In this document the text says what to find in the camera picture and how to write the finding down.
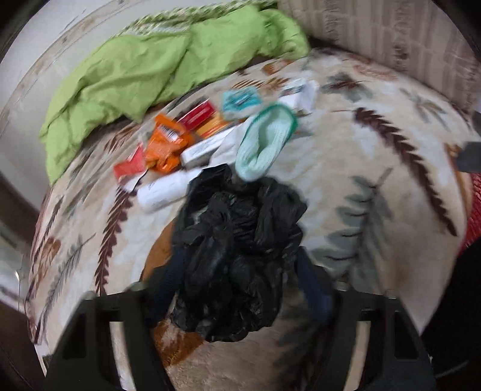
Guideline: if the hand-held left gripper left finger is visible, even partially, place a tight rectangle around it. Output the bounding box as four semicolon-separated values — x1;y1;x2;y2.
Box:
45;248;187;391

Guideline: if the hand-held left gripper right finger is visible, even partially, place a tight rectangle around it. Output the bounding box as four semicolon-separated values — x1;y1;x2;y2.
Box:
294;246;438;391

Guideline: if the black plastic bag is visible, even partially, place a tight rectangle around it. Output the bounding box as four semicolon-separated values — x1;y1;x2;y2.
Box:
171;163;309;343

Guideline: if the orange snack packet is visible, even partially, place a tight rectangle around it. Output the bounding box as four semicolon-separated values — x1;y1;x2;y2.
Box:
145;115;194;174

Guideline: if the red mesh basket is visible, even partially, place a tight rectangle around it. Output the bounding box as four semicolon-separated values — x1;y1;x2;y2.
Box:
453;173;481;258

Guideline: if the white plastic bottle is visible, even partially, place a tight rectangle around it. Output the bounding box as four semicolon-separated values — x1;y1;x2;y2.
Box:
136;167;204;215

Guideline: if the red snack packet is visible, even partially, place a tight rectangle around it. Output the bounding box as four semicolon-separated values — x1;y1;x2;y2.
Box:
113;145;149;190

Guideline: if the white long box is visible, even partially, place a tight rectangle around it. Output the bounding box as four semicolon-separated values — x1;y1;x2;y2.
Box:
180;128;241;168

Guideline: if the leaf print bed blanket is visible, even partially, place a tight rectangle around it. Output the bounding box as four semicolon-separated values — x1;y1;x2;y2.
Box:
23;49;474;391

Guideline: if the yellow orange box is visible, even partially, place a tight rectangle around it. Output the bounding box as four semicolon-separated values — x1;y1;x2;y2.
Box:
195;113;231;140

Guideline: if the red box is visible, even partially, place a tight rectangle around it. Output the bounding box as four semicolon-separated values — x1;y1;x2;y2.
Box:
176;98;219;130

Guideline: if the dark wooden furniture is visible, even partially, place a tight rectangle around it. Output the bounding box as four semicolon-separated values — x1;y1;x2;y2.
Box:
0;172;51;228

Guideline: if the teal packet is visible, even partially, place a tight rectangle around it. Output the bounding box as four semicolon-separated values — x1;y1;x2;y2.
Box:
220;88;262;121

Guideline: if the white carton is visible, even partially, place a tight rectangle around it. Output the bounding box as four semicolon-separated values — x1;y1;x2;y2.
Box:
278;79;320;113

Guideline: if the grey board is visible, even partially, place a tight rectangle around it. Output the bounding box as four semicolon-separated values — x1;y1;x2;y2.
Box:
456;140;481;172

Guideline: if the green quilt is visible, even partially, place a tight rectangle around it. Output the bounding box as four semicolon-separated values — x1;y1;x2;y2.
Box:
39;8;312;185

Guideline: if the striped brown folded blanket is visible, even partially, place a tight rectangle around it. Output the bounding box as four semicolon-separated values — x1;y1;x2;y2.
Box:
278;0;481;117

